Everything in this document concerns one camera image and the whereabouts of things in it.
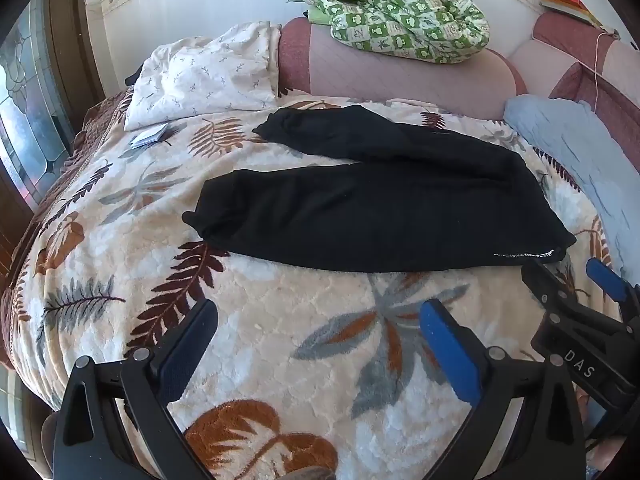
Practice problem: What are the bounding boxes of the black pants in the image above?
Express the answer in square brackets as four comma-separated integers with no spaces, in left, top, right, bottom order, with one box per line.
[181,105,577,273]

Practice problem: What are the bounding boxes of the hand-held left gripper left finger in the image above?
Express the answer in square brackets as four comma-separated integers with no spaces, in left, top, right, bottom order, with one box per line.
[52,299,221,480]

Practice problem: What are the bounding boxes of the light blue cloth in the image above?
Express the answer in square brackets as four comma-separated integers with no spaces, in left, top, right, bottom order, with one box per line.
[502,94,640,281]

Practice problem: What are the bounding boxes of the pink quilted headboard cushion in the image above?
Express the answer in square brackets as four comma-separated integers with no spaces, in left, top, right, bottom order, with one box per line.
[277,16,528,121]
[515,12,640,171]

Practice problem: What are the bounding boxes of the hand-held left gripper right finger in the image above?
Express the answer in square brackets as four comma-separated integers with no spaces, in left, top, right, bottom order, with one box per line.
[419,299,586,480]

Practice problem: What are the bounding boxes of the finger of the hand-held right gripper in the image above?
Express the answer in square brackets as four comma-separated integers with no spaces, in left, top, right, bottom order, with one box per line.
[586,257,640,323]
[521,259,584,322]

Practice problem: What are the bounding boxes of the stained glass window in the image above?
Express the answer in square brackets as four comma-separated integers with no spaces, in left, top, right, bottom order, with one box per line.
[0,0,76,201]

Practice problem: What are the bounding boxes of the green checked quilt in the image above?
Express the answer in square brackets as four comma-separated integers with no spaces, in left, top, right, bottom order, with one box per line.
[287,0,491,65]

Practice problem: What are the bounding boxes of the thin pale string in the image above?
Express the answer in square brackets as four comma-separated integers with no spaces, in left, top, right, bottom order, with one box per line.
[532,29,619,106]

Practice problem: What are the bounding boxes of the leaf print plush blanket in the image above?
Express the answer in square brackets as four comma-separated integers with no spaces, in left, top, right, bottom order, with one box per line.
[10,97,626,480]

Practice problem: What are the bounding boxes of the white sprig print pillow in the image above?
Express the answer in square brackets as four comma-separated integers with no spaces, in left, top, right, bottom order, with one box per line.
[124,21,283,131]

